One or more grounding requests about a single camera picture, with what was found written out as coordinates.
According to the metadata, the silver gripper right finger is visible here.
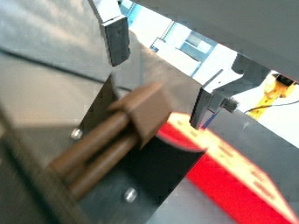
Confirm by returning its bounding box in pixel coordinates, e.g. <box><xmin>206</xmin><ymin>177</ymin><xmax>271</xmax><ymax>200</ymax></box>
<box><xmin>190</xmin><ymin>54</ymin><xmax>271</xmax><ymax>129</ymax></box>

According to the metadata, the red shape-sorting block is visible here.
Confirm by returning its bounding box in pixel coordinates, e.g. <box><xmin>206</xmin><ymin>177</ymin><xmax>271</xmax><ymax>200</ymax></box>
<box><xmin>159</xmin><ymin>112</ymin><xmax>299</xmax><ymax>224</ymax></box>

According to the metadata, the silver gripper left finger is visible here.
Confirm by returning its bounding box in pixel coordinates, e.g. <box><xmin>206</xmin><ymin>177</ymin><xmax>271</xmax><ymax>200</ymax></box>
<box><xmin>89</xmin><ymin>0</ymin><xmax>131</xmax><ymax>67</ymax></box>

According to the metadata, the blue rectangular peg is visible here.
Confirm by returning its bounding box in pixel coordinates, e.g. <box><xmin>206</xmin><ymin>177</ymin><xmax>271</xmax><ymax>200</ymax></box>
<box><xmin>202</xmin><ymin>112</ymin><xmax>219</xmax><ymax>130</ymax></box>

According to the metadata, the black curved fixture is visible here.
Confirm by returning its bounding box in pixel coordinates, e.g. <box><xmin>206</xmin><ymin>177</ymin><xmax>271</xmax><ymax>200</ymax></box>
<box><xmin>71</xmin><ymin>78</ymin><xmax>202</xmax><ymax>224</ymax></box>

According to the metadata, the brown three-prong object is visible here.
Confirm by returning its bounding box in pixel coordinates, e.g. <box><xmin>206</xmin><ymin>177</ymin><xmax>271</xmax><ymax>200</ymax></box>
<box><xmin>50</xmin><ymin>83</ymin><xmax>173</xmax><ymax>200</ymax></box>

